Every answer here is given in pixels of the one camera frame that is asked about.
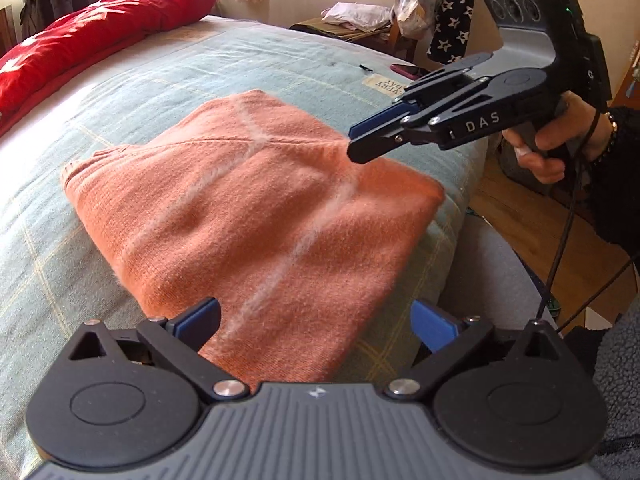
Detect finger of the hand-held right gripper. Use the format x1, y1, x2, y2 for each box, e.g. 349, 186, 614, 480
350, 53, 496, 136
348, 80, 501, 163

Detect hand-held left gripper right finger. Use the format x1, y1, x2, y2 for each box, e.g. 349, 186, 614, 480
382, 299, 581, 403

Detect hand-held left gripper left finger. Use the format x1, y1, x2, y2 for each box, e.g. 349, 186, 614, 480
67, 297, 251, 402

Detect orange knitted sweater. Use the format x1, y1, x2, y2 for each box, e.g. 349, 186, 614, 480
61, 89, 446, 386

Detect person's right forearm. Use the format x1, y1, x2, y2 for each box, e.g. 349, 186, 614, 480
590, 105, 640, 246

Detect person's right hand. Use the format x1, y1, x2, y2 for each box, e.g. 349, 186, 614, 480
502, 92, 613, 186

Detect maroon phone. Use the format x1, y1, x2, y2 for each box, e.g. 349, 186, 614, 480
391, 62, 431, 81

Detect star patterned dark cloth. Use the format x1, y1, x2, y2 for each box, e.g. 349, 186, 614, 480
382, 0, 476, 64

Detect clear plastic bag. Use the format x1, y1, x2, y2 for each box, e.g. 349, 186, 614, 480
392, 0, 451, 38

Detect white cloth pile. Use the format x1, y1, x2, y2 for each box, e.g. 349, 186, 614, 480
321, 2, 391, 31

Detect olive brown cloth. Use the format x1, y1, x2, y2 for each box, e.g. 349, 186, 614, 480
290, 17, 396, 43

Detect person's fleece jacket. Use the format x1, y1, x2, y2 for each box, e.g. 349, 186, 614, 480
565, 305, 640, 480

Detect red quilt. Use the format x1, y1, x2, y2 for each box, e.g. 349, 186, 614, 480
0, 0, 219, 136

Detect black jacket with round patch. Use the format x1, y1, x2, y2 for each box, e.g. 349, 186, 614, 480
20, 0, 73, 41

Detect dark bead bracelet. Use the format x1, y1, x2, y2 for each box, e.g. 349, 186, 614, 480
592, 110, 621, 163

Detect black cable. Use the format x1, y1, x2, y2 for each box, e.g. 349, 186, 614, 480
536, 110, 640, 333

